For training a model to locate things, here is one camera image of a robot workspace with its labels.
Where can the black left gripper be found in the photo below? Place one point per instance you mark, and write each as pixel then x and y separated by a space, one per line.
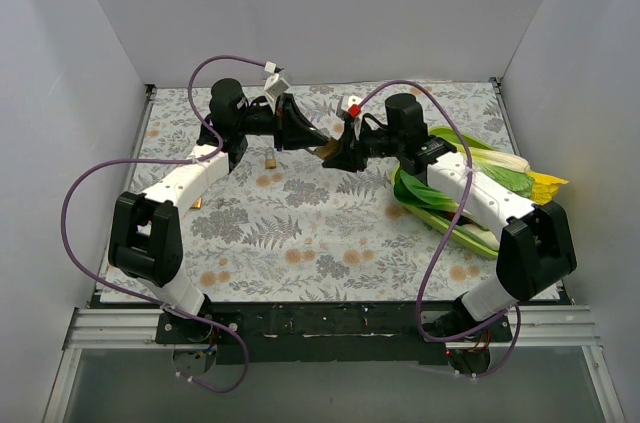
pixel 280 122

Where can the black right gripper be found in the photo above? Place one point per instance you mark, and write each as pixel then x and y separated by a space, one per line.
pixel 357 146

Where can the brass padlock with steel shackle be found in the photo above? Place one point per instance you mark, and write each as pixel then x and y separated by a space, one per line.
pixel 198 203

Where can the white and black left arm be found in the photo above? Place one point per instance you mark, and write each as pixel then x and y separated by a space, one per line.
pixel 146 235

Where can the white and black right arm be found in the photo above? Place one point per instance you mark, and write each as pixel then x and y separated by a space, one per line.
pixel 535 244

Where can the green bok choy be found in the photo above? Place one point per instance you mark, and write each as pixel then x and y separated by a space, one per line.
pixel 411 191

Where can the floral patterned table mat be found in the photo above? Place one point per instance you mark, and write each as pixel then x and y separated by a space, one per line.
pixel 303 233

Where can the green napa cabbage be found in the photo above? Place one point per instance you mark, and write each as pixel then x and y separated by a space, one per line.
pixel 509 170

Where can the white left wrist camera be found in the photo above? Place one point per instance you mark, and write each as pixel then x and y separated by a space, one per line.
pixel 275 86

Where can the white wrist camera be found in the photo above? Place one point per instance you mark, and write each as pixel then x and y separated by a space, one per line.
pixel 275 86
pixel 350 112

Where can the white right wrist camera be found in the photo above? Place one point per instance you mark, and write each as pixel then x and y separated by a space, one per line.
pixel 350 112

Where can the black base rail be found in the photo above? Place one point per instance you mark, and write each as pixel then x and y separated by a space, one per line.
pixel 279 332

